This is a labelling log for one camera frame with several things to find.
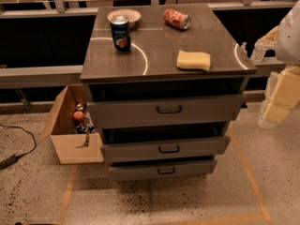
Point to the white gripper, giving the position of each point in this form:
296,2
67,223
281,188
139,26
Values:
290,39

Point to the grey bottom drawer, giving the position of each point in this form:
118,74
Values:
162,170

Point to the grey drawer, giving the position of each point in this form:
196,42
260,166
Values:
162,170
164,112
143,151

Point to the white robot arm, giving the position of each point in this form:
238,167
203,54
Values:
284,39

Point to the grey middle drawer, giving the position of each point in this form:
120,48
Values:
143,151

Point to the grey drawer cabinet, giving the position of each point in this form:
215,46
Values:
149,71

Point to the grey top drawer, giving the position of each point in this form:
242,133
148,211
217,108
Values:
164,112

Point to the clear sanitizer bottle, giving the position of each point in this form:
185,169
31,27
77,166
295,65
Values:
257,55

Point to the small clear pump bottle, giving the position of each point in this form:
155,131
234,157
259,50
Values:
244,47

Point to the yellow sponge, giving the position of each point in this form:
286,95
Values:
194,60

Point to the red soda can lying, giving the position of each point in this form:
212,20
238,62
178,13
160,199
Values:
176,19

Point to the white bowl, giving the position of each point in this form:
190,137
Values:
131,14

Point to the blue pepsi can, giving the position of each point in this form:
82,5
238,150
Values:
120,33

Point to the blue snack bag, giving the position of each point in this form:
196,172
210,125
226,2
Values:
86,126

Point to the red apple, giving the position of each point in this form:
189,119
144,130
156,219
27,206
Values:
78,116

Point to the cardboard box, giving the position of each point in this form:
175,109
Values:
60,126

